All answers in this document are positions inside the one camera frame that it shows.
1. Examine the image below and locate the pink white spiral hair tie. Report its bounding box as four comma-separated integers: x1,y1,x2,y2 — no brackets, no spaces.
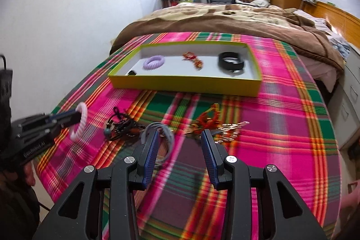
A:
68,101,89,142

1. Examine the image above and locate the grey cord bracelet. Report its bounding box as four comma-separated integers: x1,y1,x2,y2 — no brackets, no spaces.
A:
139,122,175,168

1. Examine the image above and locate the black gold hair accessory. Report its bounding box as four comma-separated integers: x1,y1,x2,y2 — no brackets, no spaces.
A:
127,70,137,76

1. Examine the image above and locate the red gold knot ornament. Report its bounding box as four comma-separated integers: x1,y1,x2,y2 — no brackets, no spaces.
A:
182,52,203,70

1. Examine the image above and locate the left hand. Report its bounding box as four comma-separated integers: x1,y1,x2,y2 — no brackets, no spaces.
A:
23,161,35,186

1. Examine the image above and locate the orange red tassel ornament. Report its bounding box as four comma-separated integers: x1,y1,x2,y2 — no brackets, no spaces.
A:
185,103,250,143

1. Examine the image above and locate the pink green plaid cloth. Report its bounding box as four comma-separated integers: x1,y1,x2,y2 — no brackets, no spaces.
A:
34,32,341,239

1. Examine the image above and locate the yellow-green white tray box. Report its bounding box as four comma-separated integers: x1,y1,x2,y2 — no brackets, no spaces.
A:
108,41,262,97

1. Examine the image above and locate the black wristband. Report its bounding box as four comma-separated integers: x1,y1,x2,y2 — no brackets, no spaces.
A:
218,52,245,72

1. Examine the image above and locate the pink stool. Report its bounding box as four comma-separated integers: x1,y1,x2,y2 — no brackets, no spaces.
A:
340,180,359,219

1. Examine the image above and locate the grey bedside drawer cabinet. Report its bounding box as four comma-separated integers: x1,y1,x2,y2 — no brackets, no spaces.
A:
328,46,360,149

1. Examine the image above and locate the brown beige blanket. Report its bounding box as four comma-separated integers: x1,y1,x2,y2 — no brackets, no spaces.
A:
110,2,345,76

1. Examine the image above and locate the orange wooden headboard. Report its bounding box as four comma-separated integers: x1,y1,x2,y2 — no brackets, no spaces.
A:
302,1,360,49

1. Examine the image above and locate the black beaded necklace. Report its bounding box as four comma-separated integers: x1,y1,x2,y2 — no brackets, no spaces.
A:
103,106,146,142

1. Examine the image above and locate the purple spiral hair tie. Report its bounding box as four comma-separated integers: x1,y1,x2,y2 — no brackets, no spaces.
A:
142,55,166,71

